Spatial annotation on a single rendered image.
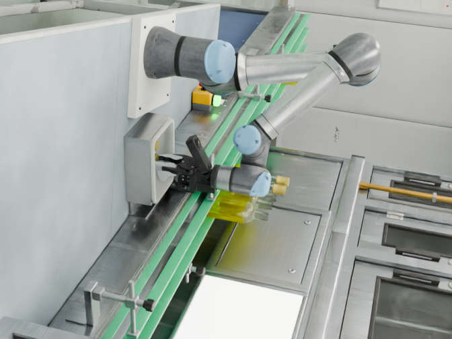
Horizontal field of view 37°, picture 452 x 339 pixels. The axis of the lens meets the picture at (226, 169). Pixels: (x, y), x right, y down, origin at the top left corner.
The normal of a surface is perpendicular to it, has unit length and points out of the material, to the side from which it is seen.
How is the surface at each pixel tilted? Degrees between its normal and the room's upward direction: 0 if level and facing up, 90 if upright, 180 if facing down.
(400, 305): 90
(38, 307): 0
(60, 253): 0
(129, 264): 90
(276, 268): 90
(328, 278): 90
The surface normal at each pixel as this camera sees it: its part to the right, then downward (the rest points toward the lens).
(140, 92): 0.96, 0.18
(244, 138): -0.20, -0.14
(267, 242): 0.04, -0.86
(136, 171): -0.28, 0.48
